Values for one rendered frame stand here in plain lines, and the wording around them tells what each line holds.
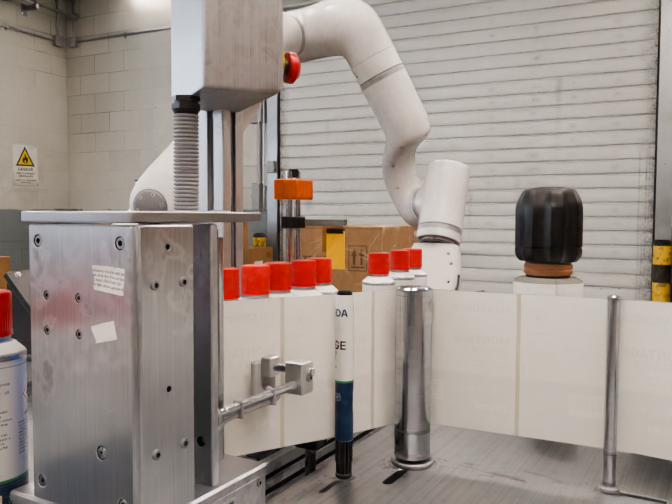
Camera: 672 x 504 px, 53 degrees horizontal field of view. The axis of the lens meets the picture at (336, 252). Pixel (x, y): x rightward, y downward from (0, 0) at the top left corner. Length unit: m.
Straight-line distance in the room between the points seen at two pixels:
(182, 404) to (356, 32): 0.92
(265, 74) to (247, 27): 0.06
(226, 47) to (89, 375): 0.46
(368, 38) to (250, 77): 0.50
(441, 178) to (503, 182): 3.95
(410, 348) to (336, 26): 0.74
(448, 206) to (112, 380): 0.92
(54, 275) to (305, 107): 5.47
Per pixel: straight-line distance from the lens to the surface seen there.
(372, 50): 1.28
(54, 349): 0.50
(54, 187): 7.70
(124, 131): 7.29
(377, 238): 1.50
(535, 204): 0.85
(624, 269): 5.14
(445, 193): 1.29
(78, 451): 0.50
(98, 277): 0.46
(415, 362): 0.71
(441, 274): 1.25
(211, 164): 0.96
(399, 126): 1.27
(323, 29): 1.31
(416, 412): 0.72
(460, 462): 0.77
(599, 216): 5.15
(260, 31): 0.83
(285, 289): 0.82
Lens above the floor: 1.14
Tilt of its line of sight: 3 degrees down
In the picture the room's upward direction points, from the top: straight up
